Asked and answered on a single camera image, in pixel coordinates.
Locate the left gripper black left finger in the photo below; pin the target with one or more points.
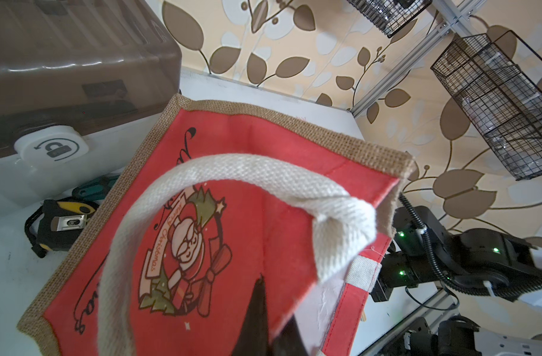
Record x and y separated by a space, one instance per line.
254 339

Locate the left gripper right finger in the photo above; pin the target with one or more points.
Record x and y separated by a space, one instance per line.
289 341

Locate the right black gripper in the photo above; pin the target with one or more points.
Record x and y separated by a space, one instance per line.
405 263

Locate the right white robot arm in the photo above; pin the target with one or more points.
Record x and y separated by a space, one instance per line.
478 262

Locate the yellow black tape measure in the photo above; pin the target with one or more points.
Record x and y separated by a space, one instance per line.
57 224

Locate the right black wire basket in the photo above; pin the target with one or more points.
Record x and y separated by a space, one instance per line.
494 89

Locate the black wire basket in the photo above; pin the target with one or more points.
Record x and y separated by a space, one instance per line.
494 89
390 16

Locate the teal handled screwdriver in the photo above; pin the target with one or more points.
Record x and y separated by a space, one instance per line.
96 189

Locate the back black wire basket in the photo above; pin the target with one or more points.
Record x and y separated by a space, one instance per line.
390 16

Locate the brown toolbox with white handle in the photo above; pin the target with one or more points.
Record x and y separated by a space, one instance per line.
90 65

